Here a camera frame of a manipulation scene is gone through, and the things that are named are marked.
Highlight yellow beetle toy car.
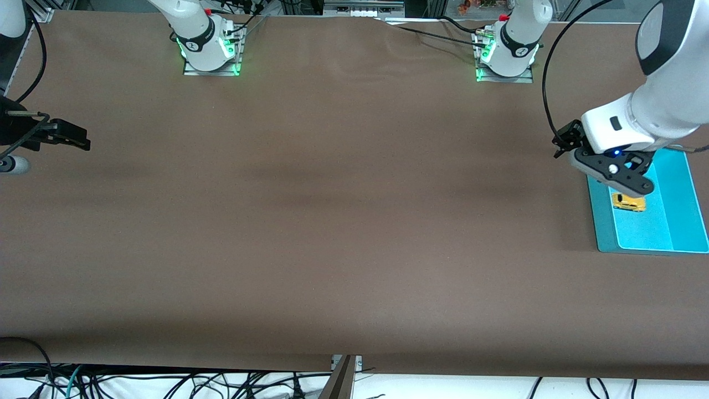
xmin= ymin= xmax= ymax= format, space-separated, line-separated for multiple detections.
xmin=610 ymin=192 xmax=647 ymax=213

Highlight teal plastic storage bin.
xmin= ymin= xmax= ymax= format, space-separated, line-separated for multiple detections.
xmin=586 ymin=147 xmax=709 ymax=256

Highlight orange background objects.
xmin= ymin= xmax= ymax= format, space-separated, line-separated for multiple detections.
xmin=457 ymin=0 xmax=499 ymax=14

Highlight brown table cover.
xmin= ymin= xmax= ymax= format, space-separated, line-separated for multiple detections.
xmin=0 ymin=10 xmax=709 ymax=381

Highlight white power strip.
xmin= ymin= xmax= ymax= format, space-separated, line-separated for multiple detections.
xmin=323 ymin=0 xmax=405 ymax=17

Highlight table edge support beam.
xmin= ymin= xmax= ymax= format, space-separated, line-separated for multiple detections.
xmin=317 ymin=355 xmax=363 ymax=399

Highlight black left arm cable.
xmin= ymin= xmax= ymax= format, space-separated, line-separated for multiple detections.
xmin=542 ymin=0 xmax=615 ymax=139

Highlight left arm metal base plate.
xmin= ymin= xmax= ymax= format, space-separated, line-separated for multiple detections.
xmin=475 ymin=65 xmax=535 ymax=84

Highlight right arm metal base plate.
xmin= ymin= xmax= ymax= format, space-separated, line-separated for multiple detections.
xmin=183 ymin=59 xmax=243 ymax=77

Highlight short black table cable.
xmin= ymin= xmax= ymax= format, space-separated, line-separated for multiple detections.
xmin=440 ymin=16 xmax=484 ymax=35

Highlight long black table cable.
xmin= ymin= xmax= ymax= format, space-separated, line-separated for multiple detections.
xmin=381 ymin=20 xmax=491 ymax=49

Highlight black looped floor cable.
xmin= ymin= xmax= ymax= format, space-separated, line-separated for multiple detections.
xmin=0 ymin=336 xmax=54 ymax=399

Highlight black base connector cables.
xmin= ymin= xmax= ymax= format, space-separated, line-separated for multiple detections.
xmin=219 ymin=0 xmax=272 ymax=35

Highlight teal floor cable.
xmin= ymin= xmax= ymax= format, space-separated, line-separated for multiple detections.
xmin=65 ymin=364 xmax=85 ymax=399

